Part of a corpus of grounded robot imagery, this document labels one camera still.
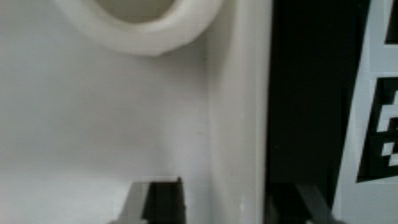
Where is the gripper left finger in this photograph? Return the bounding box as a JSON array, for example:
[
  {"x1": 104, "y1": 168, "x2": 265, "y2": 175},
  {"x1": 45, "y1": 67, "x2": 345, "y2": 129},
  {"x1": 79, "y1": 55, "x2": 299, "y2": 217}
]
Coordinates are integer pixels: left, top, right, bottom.
[{"x1": 109, "y1": 177, "x2": 187, "y2": 224}]

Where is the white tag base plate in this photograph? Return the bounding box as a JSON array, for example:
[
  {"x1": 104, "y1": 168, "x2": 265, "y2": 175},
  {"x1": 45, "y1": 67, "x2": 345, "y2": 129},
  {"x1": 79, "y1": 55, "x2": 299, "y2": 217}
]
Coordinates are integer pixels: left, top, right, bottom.
[{"x1": 333, "y1": 0, "x2": 398, "y2": 224}]

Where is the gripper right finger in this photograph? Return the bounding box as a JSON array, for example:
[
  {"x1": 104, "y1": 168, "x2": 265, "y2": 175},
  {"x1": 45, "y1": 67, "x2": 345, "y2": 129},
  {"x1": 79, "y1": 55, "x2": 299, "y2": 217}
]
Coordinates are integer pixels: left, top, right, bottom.
[{"x1": 267, "y1": 181, "x2": 345, "y2": 224}]

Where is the white square tabletop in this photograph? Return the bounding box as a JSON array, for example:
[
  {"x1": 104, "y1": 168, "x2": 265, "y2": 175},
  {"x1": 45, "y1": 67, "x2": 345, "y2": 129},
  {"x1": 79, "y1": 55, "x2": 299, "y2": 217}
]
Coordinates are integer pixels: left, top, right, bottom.
[{"x1": 0, "y1": 0, "x2": 273, "y2": 224}]

